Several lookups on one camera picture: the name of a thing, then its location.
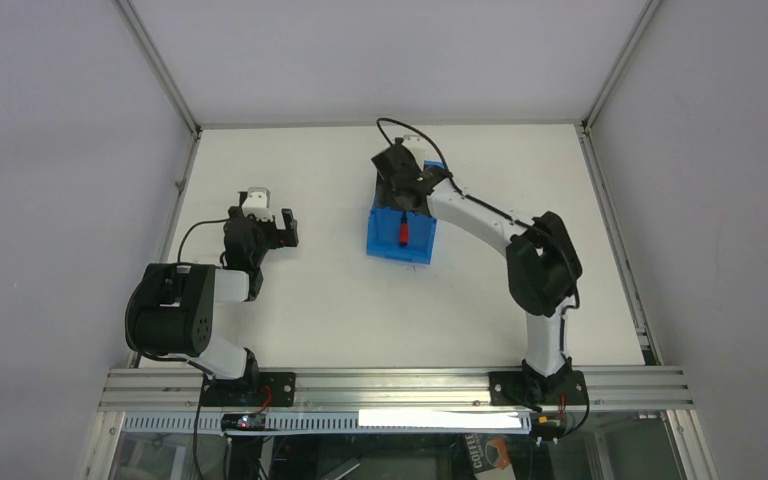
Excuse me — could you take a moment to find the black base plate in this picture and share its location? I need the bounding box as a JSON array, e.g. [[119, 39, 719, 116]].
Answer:
[[199, 371, 297, 408], [488, 370, 589, 409]]

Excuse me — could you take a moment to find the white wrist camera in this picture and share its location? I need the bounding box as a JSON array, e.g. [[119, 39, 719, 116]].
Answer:
[[402, 135, 425, 150], [241, 187, 274, 222]]

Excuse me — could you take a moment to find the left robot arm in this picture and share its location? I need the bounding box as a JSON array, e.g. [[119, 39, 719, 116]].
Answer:
[[124, 187, 299, 393]]

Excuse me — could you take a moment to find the aluminium mounting rail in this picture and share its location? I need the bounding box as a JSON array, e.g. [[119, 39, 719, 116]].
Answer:
[[99, 366, 694, 412]]

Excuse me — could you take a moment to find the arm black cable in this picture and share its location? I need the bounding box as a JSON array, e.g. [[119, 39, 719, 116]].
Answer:
[[375, 117, 455, 177], [176, 218, 232, 265]]

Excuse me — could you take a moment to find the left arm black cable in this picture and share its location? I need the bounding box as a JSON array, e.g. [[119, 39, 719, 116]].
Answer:
[[176, 218, 232, 265]]

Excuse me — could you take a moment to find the blue plastic bin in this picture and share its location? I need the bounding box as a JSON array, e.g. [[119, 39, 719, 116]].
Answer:
[[366, 164, 437, 265]]

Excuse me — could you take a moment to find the white slotted cable duct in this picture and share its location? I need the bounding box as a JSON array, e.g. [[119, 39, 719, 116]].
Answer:
[[123, 409, 531, 436]]

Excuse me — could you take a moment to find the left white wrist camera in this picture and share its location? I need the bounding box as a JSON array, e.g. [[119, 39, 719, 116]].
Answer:
[[241, 187, 274, 222]]

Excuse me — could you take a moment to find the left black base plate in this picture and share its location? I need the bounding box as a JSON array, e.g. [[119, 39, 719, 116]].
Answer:
[[199, 371, 297, 408]]

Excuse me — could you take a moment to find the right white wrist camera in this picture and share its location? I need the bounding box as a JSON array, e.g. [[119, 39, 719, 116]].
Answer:
[[402, 135, 425, 150]]

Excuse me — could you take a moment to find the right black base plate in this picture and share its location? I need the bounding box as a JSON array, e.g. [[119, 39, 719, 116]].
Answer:
[[488, 370, 589, 409]]

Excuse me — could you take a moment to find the coffee labelled box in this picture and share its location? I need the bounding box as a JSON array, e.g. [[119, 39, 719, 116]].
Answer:
[[464, 433, 511, 473]]

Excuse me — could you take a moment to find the red handled screwdriver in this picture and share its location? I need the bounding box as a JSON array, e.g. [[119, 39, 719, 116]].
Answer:
[[398, 212, 410, 248]]

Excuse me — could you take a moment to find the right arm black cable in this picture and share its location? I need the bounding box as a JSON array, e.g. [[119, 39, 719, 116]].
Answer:
[[375, 117, 455, 177]]

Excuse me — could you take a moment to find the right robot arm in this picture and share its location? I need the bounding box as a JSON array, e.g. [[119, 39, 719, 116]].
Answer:
[[371, 144, 583, 402]]

